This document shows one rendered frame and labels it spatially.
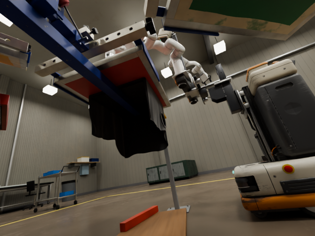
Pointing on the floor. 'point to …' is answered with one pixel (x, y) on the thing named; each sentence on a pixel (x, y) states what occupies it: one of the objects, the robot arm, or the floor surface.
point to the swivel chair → (32, 194)
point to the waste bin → (66, 185)
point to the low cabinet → (159, 170)
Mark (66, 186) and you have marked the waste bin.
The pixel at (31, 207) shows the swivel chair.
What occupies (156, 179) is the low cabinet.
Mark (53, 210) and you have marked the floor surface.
